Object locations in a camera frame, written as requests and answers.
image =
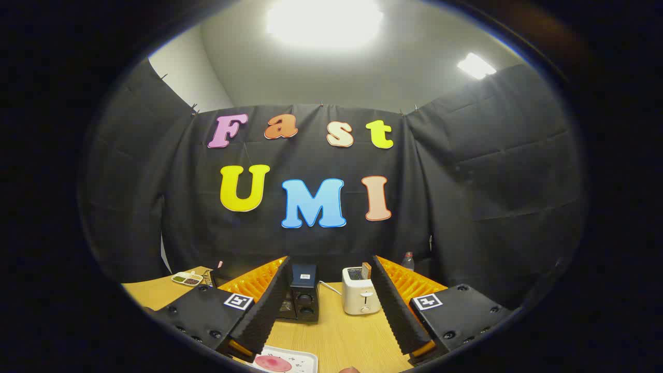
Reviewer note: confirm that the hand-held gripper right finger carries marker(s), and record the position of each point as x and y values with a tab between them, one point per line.
393	305

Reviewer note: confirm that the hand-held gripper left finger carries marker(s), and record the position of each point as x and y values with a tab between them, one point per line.
269	305

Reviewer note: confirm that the black toaster oven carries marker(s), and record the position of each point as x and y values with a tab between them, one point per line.
304	300

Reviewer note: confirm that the pink ham slice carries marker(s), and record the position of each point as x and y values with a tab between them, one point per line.
274	363

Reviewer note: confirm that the white cherry print plate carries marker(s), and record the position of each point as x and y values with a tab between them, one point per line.
306	358

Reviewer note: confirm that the white toaster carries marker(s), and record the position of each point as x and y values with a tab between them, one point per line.
360	299

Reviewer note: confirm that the brown bread slice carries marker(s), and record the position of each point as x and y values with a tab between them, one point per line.
366	270

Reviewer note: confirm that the clear plastic bottle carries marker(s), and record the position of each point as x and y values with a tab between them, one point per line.
408	262

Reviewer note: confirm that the black backdrop cloth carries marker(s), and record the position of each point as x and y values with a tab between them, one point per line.
311	243

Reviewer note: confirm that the white divided bean dish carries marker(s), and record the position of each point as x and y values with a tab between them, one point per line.
186	278

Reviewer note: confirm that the large ceiling light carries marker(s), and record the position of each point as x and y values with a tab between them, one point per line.
323	20

